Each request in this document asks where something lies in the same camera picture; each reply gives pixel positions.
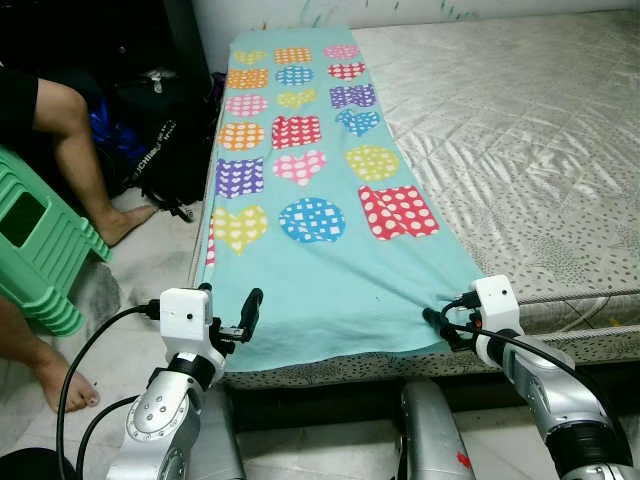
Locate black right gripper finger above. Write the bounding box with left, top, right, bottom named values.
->
left=422, top=307, right=463, bottom=348

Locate teal blanket with dotted patches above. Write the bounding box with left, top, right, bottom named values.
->
left=195, top=25, right=486, bottom=373

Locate silver left robot leg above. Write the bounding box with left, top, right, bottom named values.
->
left=188, top=388, right=247, bottom=480

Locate silver robot leg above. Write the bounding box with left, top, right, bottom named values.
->
left=188, top=388, right=247, bottom=480
left=400, top=380, right=477, bottom=480

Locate silver right robot leg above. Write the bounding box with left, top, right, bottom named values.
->
left=400, top=380, right=477, bottom=480

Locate black backpack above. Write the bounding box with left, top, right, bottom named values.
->
left=110, top=68, right=223, bottom=219

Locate green plastic stool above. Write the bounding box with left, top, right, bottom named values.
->
left=0, top=145, right=113, bottom=336

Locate white quilted mattress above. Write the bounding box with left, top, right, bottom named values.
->
left=190, top=10, right=640, bottom=389

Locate blue cloth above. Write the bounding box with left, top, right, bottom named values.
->
left=88, top=95, right=151, bottom=169

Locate black round object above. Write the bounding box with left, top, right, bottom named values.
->
left=0, top=448, right=77, bottom=480

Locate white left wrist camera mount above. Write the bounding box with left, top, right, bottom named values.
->
left=158, top=288, right=227, bottom=363

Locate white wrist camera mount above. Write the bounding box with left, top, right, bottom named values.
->
left=470, top=275, right=523, bottom=343
left=158, top=288, right=227, bottom=363

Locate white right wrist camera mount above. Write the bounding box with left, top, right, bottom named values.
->
left=470, top=275, right=523, bottom=343

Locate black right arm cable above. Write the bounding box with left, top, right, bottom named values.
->
left=440, top=290, right=623, bottom=441

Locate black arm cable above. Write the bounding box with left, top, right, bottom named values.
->
left=440, top=290, right=623, bottom=441
left=55, top=300, right=163, bottom=480

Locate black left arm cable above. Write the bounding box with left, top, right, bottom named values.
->
left=55, top=300, right=163, bottom=480

